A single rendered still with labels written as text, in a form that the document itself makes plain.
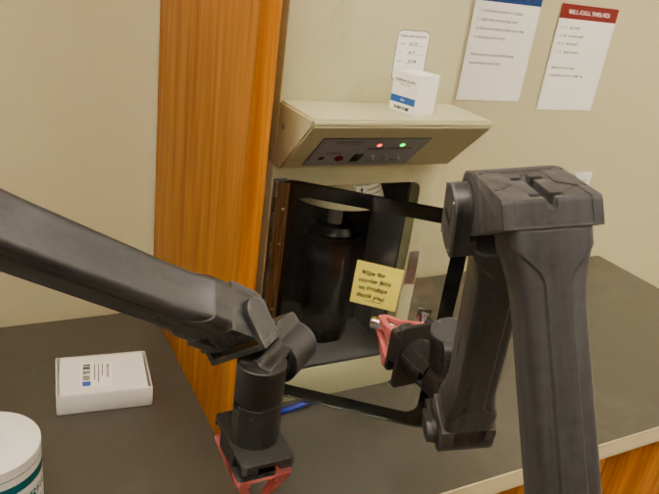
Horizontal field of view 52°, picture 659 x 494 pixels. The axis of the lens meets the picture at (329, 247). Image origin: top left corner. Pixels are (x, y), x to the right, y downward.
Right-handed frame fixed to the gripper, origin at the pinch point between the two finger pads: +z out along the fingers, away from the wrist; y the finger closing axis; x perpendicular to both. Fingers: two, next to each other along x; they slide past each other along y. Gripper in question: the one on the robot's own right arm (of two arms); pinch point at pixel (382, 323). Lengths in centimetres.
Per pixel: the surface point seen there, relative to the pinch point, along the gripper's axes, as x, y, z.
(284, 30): 13.6, 40.7, 18.1
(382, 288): -1.7, 4.0, 4.1
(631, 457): -62, -36, -11
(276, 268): 12.1, 3.6, 15.4
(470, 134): -15.4, 28.5, 7.2
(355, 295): 1.5, 1.8, 6.7
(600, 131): -111, 14, 59
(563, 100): -92, 23, 59
